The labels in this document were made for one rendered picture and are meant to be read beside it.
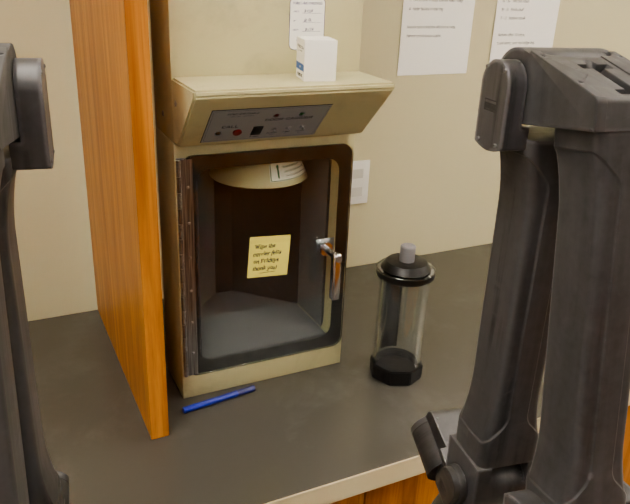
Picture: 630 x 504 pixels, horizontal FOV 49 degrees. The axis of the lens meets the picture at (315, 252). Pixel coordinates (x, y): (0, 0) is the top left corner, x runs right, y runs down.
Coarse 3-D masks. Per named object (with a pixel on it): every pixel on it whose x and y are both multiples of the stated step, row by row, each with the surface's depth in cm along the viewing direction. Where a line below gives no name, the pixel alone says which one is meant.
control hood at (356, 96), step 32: (192, 96) 93; (224, 96) 95; (256, 96) 97; (288, 96) 99; (320, 96) 102; (352, 96) 105; (384, 96) 107; (192, 128) 100; (320, 128) 111; (352, 128) 114
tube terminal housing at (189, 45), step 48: (192, 0) 99; (240, 0) 102; (288, 0) 105; (336, 0) 109; (192, 48) 102; (240, 48) 105; (240, 144) 111; (288, 144) 115; (192, 384) 124; (240, 384) 129
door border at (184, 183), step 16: (192, 176) 108; (192, 192) 109; (192, 208) 110; (192, 224) 111; (192, 240) 112; (192, 256) 113; (192, 272) 114; (192, 288) 115; (192, 304) 117; (192, 320) 118; (192, 336) 119; (192, 352) 120; (192, 368) 121
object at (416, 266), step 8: (400, 248) 125; (408, 248) 124; (392, 256) 127; (400, 256) 125; (408, 256) 124; (416, 256) 128; (384, 264) 126; (392, 264) 124; (400, 264) 124; (408, 264) 124; (416, 264) 124; (424, 264) 125; (392, 272) 123; (400, 272) 123; (408, 272) 122; (416, 272) 123; (424, 272) 123
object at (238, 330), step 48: (336, 144) 118; (240, 192) 113; (288, 192) 117; (336, 192) 121; (240, 240) 116; (336, 240) 125; (240, 288) 120; (288, 288) 124; (240, 336) 123; (288, 336) 128; (336, 336) 133
